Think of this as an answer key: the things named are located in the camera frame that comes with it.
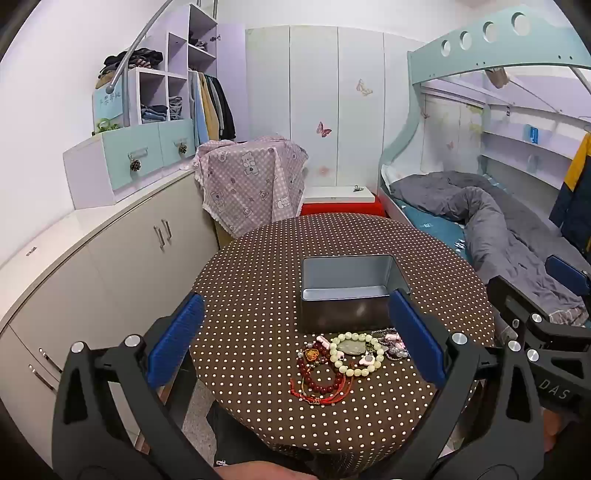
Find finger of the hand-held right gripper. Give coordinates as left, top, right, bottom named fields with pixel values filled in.
left=545, top=255, right=591, bottom=296
left=487, top=275, right=555, bottom=344

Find grey duvet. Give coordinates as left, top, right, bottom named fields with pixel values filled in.
left=390, top=172, right=589, bottom=324

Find yellow and navy jacket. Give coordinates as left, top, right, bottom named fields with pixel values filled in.
left=549, top=133, right=591, bottom=256

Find red box with white lid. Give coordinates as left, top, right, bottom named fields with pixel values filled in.
left=300, top=185, right=386, bottom=217

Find pink printed cloth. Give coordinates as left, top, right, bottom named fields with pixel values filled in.
left=191, top=134, right=309, bottom=238

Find lilac cubby shelf unit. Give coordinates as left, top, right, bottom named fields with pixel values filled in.
left=92, top=4, right=219, bottom=136

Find wide teal drawer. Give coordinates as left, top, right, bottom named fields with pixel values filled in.
left=102, top=124, right=164, bottom=191

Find black hanging coat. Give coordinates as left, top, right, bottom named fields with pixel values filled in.
left=215, top=76, right=237, bottom=142

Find teal bunk bed frame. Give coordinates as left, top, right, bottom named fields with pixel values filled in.
left=379, top=0, right=591, bottom=222

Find curved silver pole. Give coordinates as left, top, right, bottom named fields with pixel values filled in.
left=108, top=0, right=174, bottom=93

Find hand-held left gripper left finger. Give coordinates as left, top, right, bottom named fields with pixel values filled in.
left=52, top=294, right=222, bottom=480

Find blue bedsheet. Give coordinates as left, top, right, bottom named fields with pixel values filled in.
left=401, top=202, right=468, bottom=252

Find cream bead bracelet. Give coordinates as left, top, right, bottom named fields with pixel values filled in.
left=329, top=332, right=386, bottom=377

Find tan hanging coat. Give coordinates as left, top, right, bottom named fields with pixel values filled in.
left=203, top=76, right=223, bottom=142

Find light blue hanging garment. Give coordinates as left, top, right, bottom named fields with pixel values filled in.
left=191, top=71, right=209, bottom=145

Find pink and grey bead bracelet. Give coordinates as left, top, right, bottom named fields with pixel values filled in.
left=369, top=329, right=410, bottom=361

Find brown hanging cloth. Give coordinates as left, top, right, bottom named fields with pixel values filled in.
left=485, top=67, right=511, bottom=89

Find green jade pendant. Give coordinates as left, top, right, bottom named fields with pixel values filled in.
left=336, top=339, right=370, bottom=356

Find brown polka dot tablecloth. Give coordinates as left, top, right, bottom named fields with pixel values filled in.
left=189, top=213, right=497, bottom=478

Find white low cabinet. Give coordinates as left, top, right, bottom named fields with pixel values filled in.
left=0, top=168, right=220, bottom=462

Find narrow teal drawer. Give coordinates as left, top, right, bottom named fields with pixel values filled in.
left=158, top=119, right=196, bottom=168

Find pile of dark clothes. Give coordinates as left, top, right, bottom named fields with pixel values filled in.
left=99, top=48, right=164, bottom=75

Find person's dark trousers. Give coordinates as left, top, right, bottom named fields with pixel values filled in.
left=207, top=405, right=298, bottom=480

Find grey metal tin box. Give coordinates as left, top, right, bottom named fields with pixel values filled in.
left=299, top=255, right=413, bottom=334

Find white wardrobe doors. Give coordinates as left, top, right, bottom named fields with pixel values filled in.
left=245, top=25, right=416, bottom=190

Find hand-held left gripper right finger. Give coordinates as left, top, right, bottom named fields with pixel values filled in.
left=369, top=290, right=544, bottom=480

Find dark red bead bracelet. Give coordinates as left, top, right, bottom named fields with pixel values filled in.
left=297, top=342, right=346, bottom=398

